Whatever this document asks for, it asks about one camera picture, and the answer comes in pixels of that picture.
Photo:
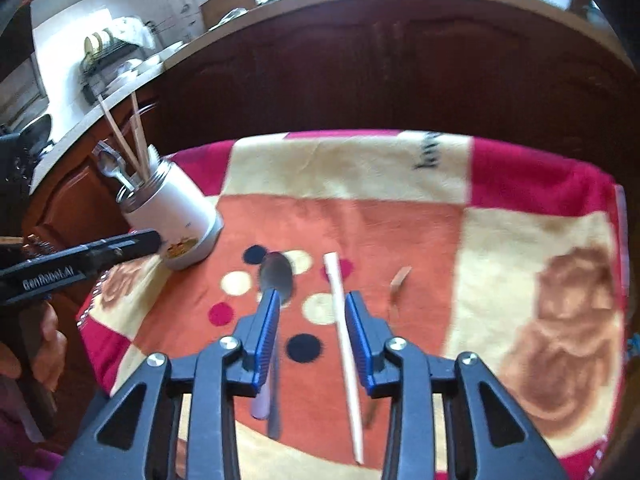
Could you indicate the white chopstick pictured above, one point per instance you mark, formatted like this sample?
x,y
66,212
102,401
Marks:
x,y
336,285

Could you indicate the printed fleece blanket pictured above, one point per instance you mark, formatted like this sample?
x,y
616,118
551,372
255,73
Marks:
x,y
400,220

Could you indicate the wooden box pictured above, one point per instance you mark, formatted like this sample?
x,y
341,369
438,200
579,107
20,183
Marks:
x,y
230,2

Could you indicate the brown wooden utensil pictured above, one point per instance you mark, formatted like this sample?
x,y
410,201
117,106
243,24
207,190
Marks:
x,y
400,282

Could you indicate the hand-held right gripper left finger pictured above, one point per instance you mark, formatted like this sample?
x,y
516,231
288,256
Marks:
x,y
267,340

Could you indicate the black dish rack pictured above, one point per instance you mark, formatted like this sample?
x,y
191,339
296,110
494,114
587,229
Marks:
x,y
112,65

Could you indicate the person's left hand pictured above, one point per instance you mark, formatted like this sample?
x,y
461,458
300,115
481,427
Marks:
x,y
52,350

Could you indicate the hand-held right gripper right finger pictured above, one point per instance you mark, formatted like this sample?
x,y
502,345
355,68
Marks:
x,y
360,340

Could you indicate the white utensil jar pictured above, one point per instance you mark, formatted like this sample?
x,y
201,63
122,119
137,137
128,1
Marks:
x,y
170,215

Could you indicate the beige chopstick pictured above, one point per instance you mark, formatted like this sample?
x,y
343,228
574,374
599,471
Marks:
x,y
117,132
139,132

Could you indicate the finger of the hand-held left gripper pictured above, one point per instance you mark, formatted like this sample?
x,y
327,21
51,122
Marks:
x,y
130,247

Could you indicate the person's purple clothing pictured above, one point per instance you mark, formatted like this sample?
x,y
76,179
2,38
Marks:
x,y
25,455

